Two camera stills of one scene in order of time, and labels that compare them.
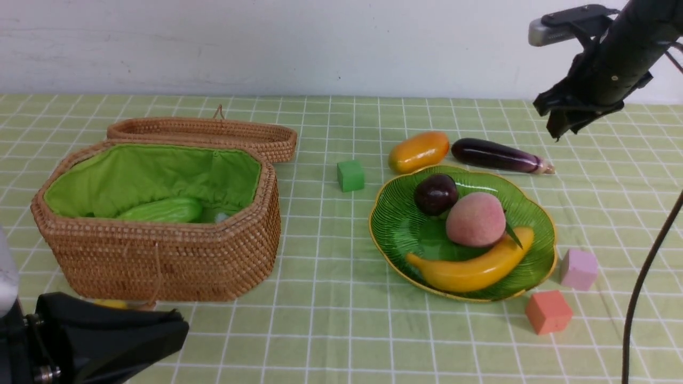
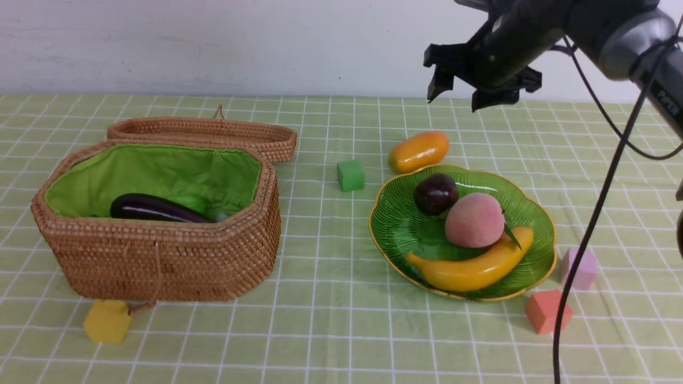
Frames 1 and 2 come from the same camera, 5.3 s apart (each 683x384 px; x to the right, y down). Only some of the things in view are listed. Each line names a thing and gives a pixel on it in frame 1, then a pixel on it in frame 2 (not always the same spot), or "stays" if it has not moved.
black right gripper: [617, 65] to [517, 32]
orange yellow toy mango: [415, 150] stays
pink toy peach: [476, 219] stays
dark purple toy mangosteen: [436, 194] stays
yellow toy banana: [477, 272] stays
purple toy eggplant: [498, 154] to [142, 206]
